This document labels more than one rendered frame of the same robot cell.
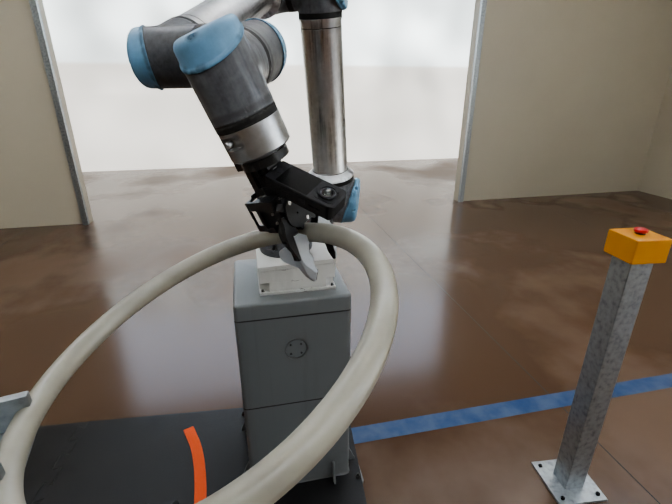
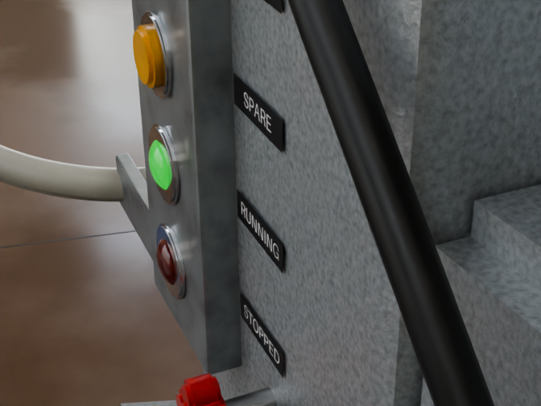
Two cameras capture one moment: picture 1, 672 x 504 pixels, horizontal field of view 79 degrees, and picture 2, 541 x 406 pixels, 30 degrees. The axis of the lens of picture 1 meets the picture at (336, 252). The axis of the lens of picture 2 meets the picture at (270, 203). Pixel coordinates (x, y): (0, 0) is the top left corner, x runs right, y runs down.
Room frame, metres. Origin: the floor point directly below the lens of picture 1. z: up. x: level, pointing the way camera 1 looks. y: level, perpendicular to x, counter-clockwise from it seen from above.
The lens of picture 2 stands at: (0.26, 1.14, 1.56)
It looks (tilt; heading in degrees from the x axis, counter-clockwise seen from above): 31 degrees down; 270
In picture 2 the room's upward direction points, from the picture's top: 1 degrees counter-clockwise
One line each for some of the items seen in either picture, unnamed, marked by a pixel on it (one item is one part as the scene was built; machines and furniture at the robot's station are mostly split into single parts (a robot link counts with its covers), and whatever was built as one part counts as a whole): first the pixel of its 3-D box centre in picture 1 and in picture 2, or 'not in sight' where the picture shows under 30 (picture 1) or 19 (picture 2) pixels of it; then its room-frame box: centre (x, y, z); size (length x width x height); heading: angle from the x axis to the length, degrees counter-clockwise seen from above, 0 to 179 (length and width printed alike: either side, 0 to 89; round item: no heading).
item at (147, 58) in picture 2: not in sight; (152, 55); (0.31, 0.75, 1.41); 0.03 x 0.01 x 0.03; 113
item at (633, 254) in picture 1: (598, 373); not in sight; (1.21, -0.95, 0.54); 0.20 x 0.20 x 1.09; 7
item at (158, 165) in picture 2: not in sight; (166, 163); (0.31, 0.75, 1.36); 0.02 x 0.01 x 0.02; 113
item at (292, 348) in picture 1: (292, 368); not in sight; (1.39, 0.18, 0.43); 0.50 x 0.50 x 0.85; 12
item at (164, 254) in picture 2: not in sight; (172, 260); (0.31, 0.75, 1.31); 0.02 x 0.01 x 0.02; 113
